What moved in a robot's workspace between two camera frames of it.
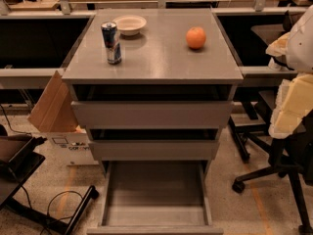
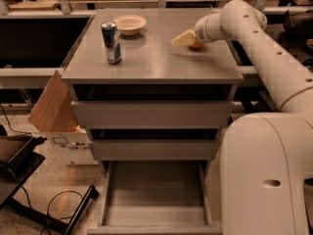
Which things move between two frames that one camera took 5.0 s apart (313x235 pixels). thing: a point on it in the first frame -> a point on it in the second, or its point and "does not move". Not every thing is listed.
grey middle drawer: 154,145 does not move
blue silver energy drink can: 111,41 does not move
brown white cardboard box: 53,114 does not move
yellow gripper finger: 279,46 -> 185,39
